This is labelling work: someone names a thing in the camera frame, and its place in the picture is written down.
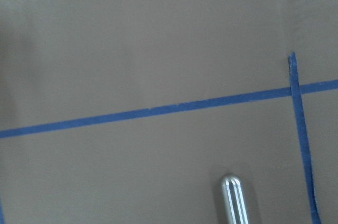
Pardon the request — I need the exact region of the steel muddler black tip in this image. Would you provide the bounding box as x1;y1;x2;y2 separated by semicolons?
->
221;174;250;224

